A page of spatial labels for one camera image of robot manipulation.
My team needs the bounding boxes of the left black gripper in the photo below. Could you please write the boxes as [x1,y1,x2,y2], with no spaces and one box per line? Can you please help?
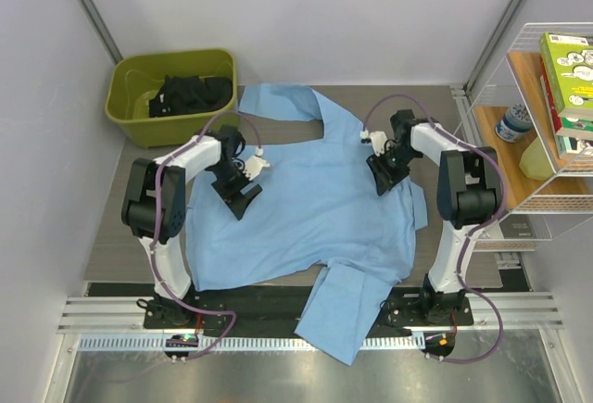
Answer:
[210,162,262,220]

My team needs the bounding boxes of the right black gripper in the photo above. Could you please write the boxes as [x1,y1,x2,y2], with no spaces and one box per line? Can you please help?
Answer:
[366,145,419,196]

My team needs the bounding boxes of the light blue long sleeve shirt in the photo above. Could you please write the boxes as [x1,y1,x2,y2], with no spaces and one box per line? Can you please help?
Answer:
[185,84,428,365]

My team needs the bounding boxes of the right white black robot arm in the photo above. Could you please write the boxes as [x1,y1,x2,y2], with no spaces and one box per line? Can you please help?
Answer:
[360,109,506,325]

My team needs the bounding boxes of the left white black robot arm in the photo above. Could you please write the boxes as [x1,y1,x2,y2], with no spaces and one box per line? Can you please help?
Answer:
[121,125,270,329]

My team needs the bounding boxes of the teal book stack bottom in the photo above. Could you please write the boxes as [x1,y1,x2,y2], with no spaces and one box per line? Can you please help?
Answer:
[555,118,592,159]

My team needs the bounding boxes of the black clothes in bin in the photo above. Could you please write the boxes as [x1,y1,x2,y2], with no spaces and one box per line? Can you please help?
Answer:
[148,76,233,118]

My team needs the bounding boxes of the olive green plastic bin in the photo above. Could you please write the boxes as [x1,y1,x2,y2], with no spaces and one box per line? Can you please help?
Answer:
[105,48,237,148]

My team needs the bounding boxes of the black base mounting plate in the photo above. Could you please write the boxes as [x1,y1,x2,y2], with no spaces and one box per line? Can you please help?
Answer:
[85,282,475,330]

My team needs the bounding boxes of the blue white ceramic cup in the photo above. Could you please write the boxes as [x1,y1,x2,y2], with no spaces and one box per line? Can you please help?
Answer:
[495,104,533,143]

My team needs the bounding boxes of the pale yellow green object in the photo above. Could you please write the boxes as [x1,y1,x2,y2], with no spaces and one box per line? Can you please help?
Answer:
[519,138,555,181]

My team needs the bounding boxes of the red book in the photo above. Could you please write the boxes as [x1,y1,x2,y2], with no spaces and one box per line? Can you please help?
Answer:
[539,57,564,136]

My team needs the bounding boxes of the green book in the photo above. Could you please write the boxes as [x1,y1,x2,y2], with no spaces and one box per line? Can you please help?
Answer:
[540,32,592,120]

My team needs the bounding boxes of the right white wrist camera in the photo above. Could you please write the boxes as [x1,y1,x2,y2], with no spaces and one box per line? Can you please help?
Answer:
[360,130,388,157]

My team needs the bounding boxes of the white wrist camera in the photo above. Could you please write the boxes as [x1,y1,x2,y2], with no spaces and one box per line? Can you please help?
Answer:
[242,146,271,181]
[360,130,388,157]

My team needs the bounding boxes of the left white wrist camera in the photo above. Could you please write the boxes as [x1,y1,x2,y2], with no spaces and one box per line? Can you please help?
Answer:
[242,146,271,181]

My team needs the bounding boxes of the white wire shelf rack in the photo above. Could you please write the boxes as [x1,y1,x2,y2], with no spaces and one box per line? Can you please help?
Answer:
[451,22,592,252]

